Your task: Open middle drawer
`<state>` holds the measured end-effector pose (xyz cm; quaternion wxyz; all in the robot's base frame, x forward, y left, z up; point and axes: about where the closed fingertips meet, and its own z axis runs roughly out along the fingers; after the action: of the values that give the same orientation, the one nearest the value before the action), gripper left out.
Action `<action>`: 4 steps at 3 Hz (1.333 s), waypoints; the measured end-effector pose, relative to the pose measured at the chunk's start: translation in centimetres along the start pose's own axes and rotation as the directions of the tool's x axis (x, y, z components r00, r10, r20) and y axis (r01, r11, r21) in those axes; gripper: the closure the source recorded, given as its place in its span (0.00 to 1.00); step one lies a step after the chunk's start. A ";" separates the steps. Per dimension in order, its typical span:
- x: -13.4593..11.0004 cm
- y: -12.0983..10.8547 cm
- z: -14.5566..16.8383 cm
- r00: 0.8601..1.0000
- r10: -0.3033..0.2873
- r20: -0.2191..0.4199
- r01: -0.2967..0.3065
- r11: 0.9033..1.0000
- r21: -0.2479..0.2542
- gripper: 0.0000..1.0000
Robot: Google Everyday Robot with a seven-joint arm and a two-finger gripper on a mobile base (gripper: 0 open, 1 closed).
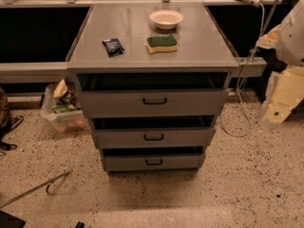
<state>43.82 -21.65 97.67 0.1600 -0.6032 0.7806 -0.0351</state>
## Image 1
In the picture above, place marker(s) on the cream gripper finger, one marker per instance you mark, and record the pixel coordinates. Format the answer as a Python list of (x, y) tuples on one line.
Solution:
[(284, 92)]

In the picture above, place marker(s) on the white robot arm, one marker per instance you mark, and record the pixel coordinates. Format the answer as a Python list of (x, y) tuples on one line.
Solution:
[(288, 37)]

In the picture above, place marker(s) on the grey top drawer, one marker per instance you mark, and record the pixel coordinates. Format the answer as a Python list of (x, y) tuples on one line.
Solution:
[(152, 103)]

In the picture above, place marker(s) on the grey drawer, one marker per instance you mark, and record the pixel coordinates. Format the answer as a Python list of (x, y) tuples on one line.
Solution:
[(157, 137), (152, 103), (144, 163)]

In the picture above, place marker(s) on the grey drawer cabinet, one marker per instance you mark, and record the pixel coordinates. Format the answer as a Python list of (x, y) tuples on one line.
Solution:
[(202, 61)]

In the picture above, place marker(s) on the grey middle drawer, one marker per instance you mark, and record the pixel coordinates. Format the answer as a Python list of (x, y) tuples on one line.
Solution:
[(157, 137)]

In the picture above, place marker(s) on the grey bottom drawer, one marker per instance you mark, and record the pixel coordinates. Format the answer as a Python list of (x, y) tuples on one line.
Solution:
[(144, 163)]

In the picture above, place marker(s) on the green yellow sponge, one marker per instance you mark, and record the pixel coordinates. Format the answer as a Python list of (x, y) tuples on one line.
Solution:
[(156, 44)]

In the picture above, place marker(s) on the white bowl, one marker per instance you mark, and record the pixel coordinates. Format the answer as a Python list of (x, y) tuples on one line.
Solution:
[(166, 18)]

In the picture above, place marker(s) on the dark blue snack packet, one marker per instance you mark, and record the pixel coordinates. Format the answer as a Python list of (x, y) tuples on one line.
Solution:
[(113, 47)]

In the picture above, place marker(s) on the clear plastic bin with items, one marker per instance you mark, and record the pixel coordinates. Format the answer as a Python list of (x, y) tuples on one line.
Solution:
[(61, 107)]

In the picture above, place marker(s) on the metal rod with hook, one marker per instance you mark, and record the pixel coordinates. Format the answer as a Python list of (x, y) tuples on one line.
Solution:
[(33, 189)]

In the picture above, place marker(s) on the dark backpack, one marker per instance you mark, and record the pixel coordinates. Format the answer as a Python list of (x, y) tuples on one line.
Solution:
[(7, 123)]

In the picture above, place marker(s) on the black object bottom left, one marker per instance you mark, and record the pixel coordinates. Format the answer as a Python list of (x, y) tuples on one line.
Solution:
[(9, 221)]

